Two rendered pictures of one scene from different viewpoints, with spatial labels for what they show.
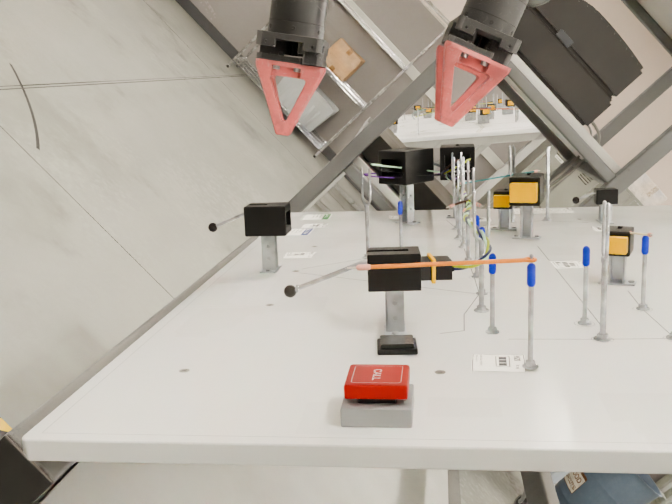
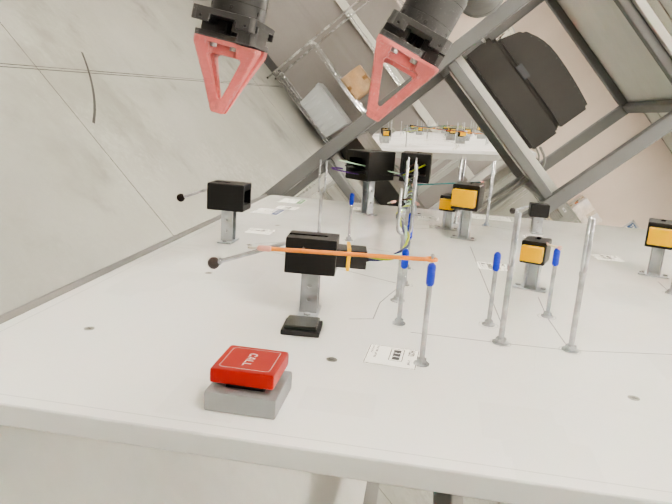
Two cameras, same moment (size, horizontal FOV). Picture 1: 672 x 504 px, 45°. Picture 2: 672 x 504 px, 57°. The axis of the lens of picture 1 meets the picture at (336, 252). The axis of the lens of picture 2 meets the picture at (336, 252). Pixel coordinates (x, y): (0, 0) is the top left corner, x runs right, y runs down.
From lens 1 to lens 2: 0.19 m
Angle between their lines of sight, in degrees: 2
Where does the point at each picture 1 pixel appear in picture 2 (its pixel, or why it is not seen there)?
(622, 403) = (499, 416)
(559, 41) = (518, 73)
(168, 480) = not seen: hidden behind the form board
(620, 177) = (556, 196)
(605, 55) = (556, 90)
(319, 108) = (336, 119)
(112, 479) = not seen: hidden behind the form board
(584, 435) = (448, 451)
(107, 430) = not seen: outside the picture
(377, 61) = (386, 87)
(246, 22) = (286, 44)
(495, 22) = (429, 22)
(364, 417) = (227, 403)
